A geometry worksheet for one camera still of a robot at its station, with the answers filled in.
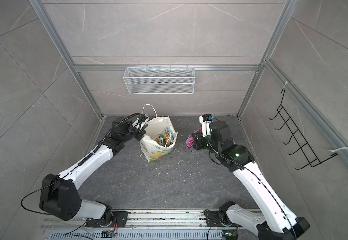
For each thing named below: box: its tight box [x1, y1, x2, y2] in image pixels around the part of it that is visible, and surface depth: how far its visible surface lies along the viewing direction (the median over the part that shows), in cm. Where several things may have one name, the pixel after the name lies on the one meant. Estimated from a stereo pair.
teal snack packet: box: [161, 127, 172, 139], surface depth 95 cm
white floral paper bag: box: [140, 116, 178, 162], surface depth 83 cm
